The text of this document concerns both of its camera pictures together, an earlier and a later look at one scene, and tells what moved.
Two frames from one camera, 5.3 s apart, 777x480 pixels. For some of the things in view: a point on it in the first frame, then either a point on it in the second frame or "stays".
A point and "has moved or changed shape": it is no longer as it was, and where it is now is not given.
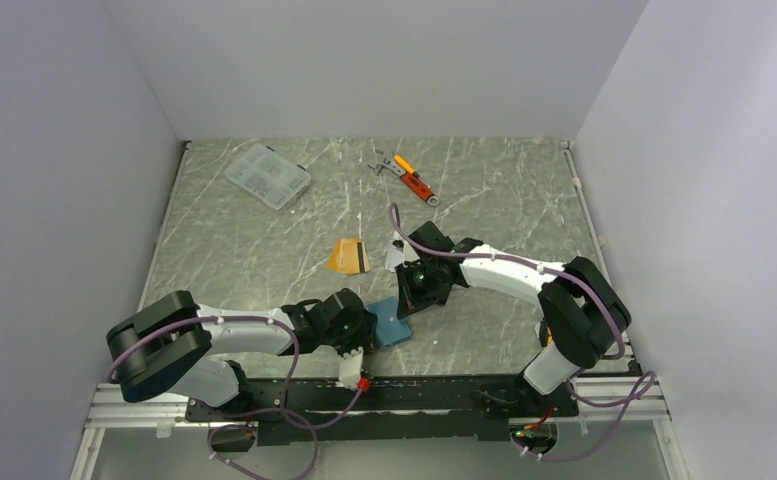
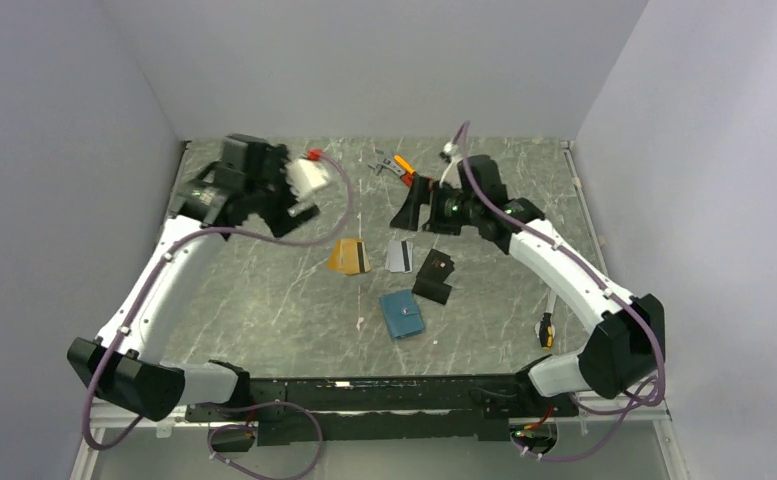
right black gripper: (409, 300) → (424, 191)
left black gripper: (364, 322) → (281, 221)
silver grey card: (394, 256) stays
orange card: (349, 256) stays
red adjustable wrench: (416, 184) stays
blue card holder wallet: (390, 329) has moved or changed shape
